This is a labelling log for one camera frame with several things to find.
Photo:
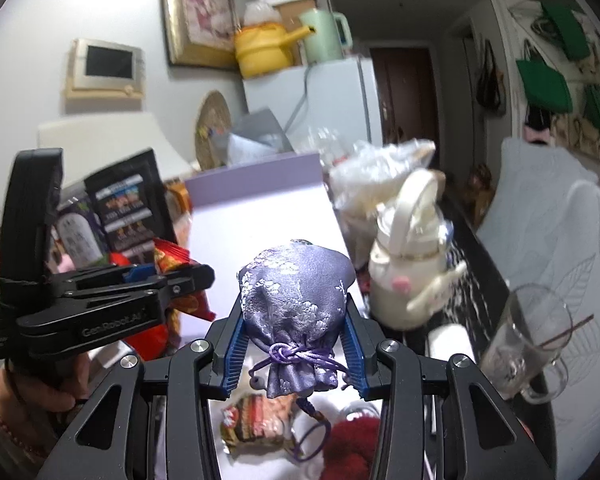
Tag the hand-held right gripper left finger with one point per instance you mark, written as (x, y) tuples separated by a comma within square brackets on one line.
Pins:
[(232, 355)]

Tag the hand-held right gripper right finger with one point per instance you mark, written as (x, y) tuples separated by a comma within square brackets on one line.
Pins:
[(357, 355)]

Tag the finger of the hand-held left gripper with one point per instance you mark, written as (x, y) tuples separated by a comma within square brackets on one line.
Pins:
[(180, 282), (140, 272)]

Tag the red snack packet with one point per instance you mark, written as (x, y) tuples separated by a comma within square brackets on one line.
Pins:
[(177, 257)]

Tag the dark brown snack packet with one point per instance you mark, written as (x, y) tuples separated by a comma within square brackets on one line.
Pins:
[(255, 422)]

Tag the red plush pouch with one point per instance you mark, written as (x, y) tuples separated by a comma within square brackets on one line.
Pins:
[(350, 450)]

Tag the lavender gift box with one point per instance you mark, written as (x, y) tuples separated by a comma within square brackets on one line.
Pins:
[(260, 200)]

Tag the person's left forearm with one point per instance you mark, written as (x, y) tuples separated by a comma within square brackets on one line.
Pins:
[(0, 445)]

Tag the person's left hand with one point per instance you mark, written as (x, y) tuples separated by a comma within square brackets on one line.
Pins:
[(35, 410)]

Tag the black printed package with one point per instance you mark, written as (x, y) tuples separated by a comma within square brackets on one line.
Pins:
[(130, 205)]

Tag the small white case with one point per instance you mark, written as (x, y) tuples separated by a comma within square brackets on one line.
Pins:
[(450, 342)]

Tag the cream ceramic teapot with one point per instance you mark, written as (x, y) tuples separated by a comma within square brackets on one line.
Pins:
[(410, 270)]

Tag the round woven mat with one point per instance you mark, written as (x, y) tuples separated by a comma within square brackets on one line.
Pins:
[(212, 130)]

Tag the clear glass mug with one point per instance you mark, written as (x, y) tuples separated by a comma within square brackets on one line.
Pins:
[(525, 345)]

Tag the grey paper bag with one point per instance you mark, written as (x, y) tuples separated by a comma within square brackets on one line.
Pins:
[(260, 135)]

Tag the clear plastic bag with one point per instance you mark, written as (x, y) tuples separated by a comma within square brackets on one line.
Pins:
[(375, 175)]

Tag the thin stirring stick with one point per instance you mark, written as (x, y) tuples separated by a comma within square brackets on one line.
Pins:
[(570, 330)]

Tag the white refrigerator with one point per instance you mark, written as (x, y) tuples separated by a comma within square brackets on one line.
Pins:
[(330, 105)]

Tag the chair with leaf cover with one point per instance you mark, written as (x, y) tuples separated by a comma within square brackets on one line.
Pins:
[(590, 280), (525, 185)]

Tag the yellow enamel pot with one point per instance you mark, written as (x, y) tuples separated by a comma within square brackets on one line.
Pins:
[(262, 52)]

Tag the dark brown door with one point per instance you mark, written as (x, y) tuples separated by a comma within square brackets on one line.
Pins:
[(405, 100)]

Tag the gold framed picture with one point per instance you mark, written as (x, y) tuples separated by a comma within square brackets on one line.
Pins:
[(202, 15)]

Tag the white plastic bag in pot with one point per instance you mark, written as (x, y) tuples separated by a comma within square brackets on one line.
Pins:
[(262, 12)]

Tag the pale green kettle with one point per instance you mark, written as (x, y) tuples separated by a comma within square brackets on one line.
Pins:
[(325, 35)]

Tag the cardboard boxes on refrigerator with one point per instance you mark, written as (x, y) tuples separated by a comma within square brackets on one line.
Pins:
[(292, 5)]

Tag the dark hanging handbag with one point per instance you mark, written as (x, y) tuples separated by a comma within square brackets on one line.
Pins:
[(491, 85)]

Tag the beige tote bags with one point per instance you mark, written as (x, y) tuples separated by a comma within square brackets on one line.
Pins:
[(575, 137)]

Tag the wall intercom panel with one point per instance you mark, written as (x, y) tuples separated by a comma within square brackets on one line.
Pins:
[(105, 67)]

